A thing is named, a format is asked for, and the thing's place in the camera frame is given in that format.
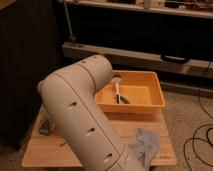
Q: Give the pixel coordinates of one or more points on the dish brush with white handle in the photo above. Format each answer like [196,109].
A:
[116,79]

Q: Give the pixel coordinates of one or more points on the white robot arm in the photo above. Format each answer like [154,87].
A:
[68,96]

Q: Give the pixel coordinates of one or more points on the orange plastic bin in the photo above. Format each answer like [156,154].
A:
[141,88]

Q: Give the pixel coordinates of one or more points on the black handle on shelf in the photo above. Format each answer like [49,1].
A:
[174,59]

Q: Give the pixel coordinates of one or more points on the metal lamp pole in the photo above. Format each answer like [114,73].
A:
[72,37]

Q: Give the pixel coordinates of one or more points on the grey crumpled cloth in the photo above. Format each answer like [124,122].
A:
[145,145]

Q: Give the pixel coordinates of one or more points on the long white shelf board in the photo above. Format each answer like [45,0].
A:
[192,67]

